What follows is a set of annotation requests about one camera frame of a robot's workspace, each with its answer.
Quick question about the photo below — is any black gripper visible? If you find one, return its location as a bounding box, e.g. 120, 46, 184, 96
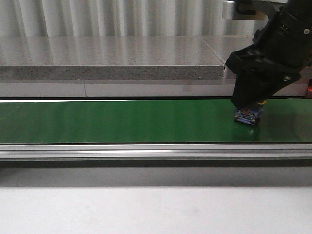
226, 0, 312, 109

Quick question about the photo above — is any yellow mushroom push button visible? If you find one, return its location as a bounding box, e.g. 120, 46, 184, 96
234, 100, 267, 126

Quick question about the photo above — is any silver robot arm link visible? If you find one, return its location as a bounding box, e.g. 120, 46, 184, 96
222, 0, 287, 20

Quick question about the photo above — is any orange object at right edge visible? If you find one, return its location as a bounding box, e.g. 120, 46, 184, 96
306, 79, 312, 99

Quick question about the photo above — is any grey granite countertop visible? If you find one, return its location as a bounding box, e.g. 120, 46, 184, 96
0, 34, 312, 98

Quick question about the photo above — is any green conveyor belt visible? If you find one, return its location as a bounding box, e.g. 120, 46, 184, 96
0, 99, 312, 144

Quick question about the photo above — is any grey pleated curtain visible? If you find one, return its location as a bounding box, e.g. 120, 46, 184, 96
0, 0, 288, 38

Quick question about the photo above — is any aluminium conveyor frame rail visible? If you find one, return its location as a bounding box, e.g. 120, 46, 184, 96
0, 143, 312, 168

